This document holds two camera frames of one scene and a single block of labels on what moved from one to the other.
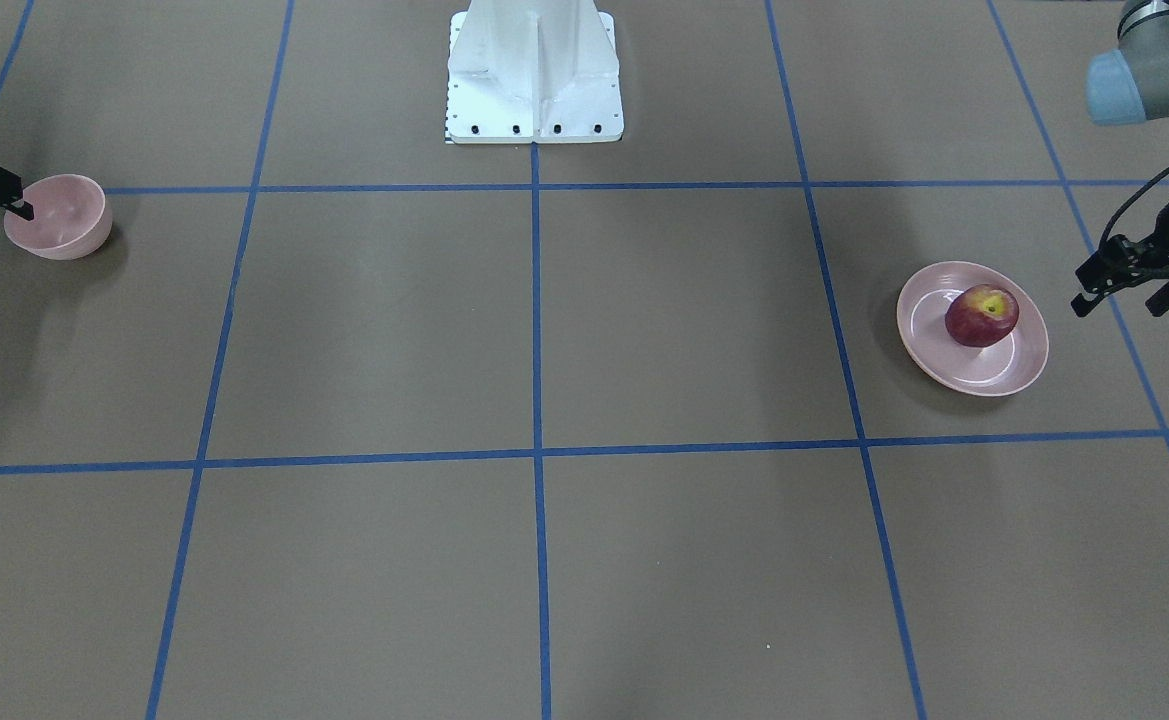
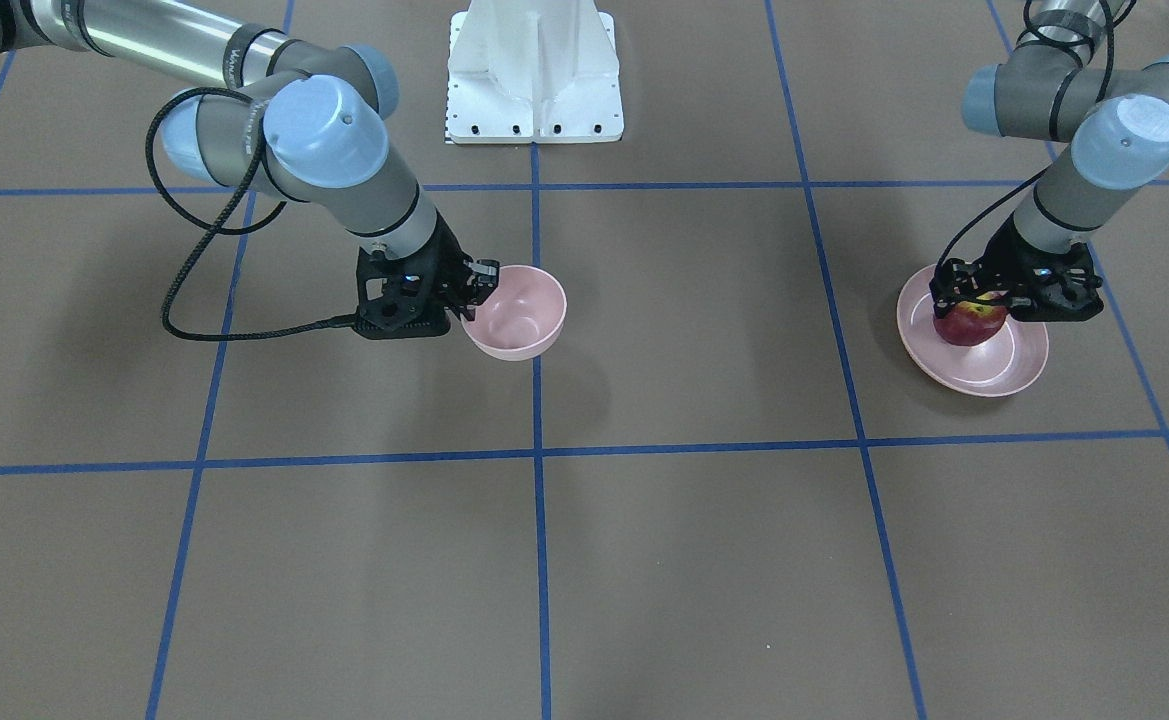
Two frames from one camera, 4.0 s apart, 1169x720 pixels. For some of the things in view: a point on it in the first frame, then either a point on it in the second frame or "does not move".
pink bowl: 71,218 -> 521,317
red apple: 981,314 does not move
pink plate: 998,368 does not move
